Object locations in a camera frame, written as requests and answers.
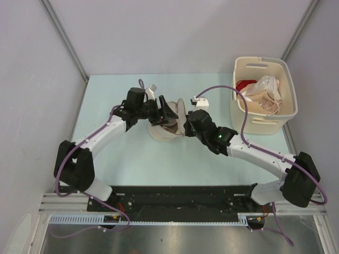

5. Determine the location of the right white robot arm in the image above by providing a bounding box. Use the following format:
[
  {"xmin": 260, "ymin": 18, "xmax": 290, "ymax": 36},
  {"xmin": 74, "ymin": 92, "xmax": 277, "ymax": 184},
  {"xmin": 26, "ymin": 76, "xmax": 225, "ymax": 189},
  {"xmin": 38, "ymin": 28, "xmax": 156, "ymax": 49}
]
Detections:
[{"xmin": 184, "ymin": 110, "xmax": 320, "ymax": 212}]

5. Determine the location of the pile of bras in basket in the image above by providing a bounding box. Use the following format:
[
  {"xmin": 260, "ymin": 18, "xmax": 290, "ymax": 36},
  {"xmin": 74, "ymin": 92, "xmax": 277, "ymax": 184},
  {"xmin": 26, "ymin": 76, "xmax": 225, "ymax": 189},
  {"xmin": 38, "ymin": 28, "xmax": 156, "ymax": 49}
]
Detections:
[{"xmin": 236, "ymin": 75, "xmax": 282, "ymax": 115}]

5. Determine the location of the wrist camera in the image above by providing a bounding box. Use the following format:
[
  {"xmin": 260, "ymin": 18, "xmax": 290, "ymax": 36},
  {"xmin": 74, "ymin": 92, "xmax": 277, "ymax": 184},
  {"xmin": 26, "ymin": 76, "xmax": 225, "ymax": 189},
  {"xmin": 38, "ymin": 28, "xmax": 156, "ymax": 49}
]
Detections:
[
  {"xmin": 145, "ymin": 84, "xmax": 157, "ymax": 100},
  {"xmin": 190, "ymin": 97, "xmax": 209, "ymax": 112}
]

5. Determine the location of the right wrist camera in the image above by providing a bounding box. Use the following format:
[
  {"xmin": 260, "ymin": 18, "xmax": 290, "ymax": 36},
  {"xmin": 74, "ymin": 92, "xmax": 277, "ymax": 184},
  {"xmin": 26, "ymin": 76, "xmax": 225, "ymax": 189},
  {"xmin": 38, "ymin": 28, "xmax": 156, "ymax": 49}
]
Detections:
[{"xmin": 190, "ymin": 97, "xmax": 209, "ymax": 112}]

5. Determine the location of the white slotted cable duct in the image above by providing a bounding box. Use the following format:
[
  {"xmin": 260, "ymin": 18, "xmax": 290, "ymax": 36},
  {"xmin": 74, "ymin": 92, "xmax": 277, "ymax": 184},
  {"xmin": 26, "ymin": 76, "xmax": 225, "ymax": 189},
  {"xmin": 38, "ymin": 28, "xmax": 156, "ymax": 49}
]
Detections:
[{"xmin": 49, "ymin": 214, "xmax": 248, "ymax": 226}]

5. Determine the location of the cream plastic basket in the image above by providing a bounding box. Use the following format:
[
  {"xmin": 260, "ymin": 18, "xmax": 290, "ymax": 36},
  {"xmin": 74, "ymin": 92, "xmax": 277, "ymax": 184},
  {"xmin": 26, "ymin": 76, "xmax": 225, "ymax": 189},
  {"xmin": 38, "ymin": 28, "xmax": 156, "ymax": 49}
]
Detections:
[{"xmin": 233, "ymin": 57, "xmax": 298, "ymax": 135}]

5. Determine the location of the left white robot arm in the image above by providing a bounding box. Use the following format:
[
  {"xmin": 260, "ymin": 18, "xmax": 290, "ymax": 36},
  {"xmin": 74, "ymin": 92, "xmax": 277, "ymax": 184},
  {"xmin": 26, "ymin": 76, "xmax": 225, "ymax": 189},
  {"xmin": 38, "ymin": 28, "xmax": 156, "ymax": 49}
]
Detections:
[{"xmin": 54, "ymin": 87, "xmax": 179, "ymax": 212}]

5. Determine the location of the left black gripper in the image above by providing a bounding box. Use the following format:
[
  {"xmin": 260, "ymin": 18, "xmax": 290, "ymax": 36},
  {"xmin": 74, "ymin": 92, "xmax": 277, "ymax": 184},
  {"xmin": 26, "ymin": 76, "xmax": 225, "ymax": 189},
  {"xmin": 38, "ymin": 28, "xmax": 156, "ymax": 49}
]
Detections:
[{"xmin": 136, "ymin": 95, "xmax": 177, "ymax": 126}]

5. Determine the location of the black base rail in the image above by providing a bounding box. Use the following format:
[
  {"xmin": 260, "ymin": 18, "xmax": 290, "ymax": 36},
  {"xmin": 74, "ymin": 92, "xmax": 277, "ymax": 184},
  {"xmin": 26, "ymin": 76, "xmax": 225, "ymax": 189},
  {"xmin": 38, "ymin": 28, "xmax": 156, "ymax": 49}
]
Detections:
[{"xmin": 86, "ymin": 185, "xmax": 271, "ymax": 225}]

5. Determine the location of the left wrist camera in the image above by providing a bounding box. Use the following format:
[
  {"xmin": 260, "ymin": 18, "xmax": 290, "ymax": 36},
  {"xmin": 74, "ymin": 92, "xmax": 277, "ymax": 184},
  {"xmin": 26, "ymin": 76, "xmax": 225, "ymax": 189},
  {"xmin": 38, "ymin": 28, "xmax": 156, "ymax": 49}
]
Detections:
[{"xmin": 145, "ymin": 84, "xmax": 157, "ymax": 100}]

